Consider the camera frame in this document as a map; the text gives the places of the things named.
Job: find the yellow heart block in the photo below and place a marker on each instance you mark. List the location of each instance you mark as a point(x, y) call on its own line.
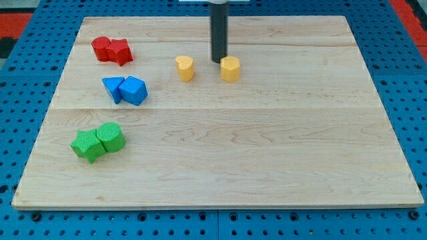
point(185, 67)

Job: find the yellow hexagon block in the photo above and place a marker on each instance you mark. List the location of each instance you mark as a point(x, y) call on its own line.
point(230, 69)

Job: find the blue cube block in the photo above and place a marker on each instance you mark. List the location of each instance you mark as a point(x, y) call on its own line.
point(133, 90)

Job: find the light wooden board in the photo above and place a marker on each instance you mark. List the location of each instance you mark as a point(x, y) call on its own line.
point(302, 128)

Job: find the green cylinder block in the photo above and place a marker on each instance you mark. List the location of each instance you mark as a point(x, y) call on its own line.
point(111, 137)

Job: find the blue triangle block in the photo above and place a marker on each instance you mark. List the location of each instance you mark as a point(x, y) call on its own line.
point(111, 85)

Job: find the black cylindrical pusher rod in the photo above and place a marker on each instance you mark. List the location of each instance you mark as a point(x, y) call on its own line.
point(218, 20)

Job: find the red star block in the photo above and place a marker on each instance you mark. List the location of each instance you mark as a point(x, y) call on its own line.
point(119, 51)

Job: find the green star block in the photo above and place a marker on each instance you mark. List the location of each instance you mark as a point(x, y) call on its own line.
point(87, 145)

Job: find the red cylinder block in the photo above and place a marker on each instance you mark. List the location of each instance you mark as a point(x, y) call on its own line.
point(99, 46)

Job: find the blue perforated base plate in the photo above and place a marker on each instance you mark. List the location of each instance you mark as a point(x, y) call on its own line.
point(30, 76)

